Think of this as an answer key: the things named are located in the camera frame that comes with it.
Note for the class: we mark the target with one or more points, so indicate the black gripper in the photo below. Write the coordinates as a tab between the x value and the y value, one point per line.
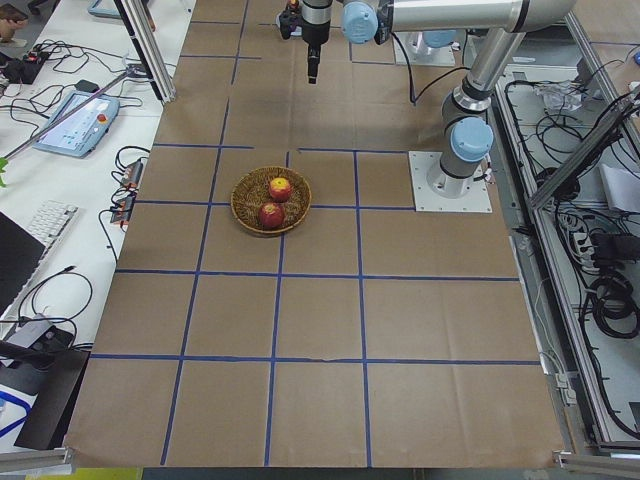
315	31

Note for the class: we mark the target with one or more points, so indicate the red yellow apple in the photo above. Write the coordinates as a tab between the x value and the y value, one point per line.
280	189

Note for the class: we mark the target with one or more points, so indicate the woven wicker basket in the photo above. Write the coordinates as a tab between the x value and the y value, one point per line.
251	191

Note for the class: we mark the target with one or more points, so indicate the dark red apple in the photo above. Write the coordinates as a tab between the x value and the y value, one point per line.
271	215

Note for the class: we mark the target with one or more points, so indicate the grey metal rod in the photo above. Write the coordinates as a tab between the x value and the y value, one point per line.
75	101

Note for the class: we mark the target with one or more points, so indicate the blue teach pendant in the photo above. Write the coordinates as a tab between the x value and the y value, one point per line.
79	134

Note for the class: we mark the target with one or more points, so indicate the brown paper table cover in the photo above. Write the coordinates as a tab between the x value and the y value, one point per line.
370	335

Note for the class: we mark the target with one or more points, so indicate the white keyboard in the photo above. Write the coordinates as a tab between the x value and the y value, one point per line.
51	221

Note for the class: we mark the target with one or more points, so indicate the black monitor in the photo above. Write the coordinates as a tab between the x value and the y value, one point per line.
21	254

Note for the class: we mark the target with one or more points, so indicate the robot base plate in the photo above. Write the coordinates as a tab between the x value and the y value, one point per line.
445	58

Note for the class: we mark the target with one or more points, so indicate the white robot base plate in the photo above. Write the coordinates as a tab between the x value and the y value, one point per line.
436	192

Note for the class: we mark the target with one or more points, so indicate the aluminium frame post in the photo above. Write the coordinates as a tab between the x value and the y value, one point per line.
138	26

